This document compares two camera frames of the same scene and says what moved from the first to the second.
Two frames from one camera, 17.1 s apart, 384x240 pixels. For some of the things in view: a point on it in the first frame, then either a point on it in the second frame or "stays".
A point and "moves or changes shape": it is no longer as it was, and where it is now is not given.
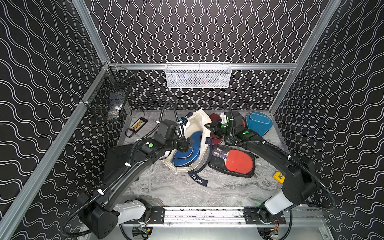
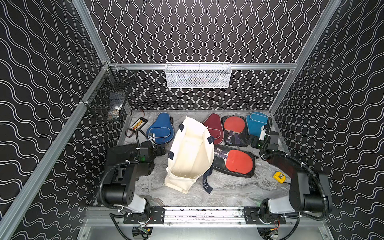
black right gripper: (216, 124) to (255, 139)
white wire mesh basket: (198, 74) stays
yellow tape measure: (279, 177) stays
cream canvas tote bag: (198, 121) moves or changes shape
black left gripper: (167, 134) to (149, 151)
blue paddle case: (181, 159) moves or changes shape
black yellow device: (138, 124) stays
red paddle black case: (232, 161) stays
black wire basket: (107, 96) stays
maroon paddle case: (216, 140) stays
